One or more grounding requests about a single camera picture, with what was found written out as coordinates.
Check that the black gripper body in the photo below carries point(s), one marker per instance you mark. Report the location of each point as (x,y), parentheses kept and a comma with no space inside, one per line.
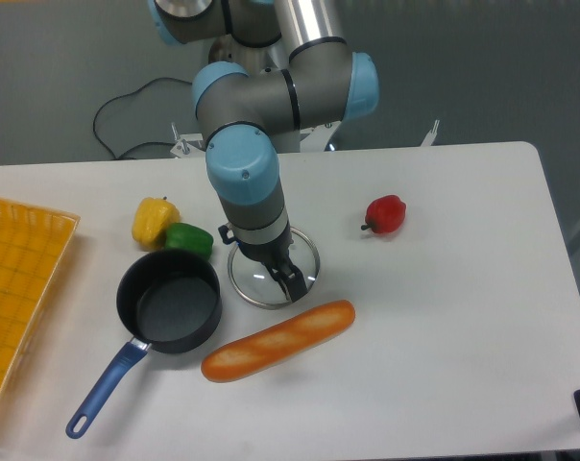
(273,254)

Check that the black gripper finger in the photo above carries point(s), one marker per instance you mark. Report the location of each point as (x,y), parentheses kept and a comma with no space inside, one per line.
(294,282)
(277,276)

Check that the long orange baguette bread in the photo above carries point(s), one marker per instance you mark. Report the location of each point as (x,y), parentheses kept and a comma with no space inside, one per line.
(271,346)

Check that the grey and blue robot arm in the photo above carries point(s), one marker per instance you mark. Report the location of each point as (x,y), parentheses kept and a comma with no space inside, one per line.
(242,163)

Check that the glass lid with blue knob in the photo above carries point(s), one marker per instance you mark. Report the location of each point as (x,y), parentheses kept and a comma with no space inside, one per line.
(271,283)

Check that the green bell pepper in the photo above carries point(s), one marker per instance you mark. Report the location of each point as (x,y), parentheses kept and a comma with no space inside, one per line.
(187,237)

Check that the red bell pepper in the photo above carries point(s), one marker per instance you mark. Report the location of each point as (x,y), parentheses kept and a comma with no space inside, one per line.
(384,215)

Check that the yellow bell pepper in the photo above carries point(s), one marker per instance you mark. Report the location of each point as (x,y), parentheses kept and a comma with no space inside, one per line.
(151,220)

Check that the yellow plastic basket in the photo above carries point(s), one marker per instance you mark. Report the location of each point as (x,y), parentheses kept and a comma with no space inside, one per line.
(33,241)

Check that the black pot with blue handle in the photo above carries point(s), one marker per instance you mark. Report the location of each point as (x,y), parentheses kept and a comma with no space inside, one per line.
(170,302)

